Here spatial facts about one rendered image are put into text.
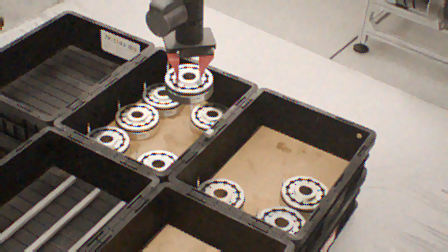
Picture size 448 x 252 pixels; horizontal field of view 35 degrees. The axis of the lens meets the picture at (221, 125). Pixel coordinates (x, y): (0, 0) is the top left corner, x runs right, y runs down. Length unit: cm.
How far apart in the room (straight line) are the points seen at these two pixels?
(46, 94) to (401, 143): 94
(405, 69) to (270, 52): 148
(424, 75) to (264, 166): 209
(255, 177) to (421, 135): 61
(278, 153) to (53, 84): 61
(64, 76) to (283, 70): 68
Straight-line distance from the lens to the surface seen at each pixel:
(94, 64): 192
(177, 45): 142
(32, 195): 154
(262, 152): 164
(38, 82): 186
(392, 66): 361
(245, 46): 225
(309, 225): 134
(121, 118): 167
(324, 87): 211
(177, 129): 168
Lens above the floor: 188
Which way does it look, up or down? 38 degrees down
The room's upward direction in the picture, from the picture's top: 5 degrees clockwise
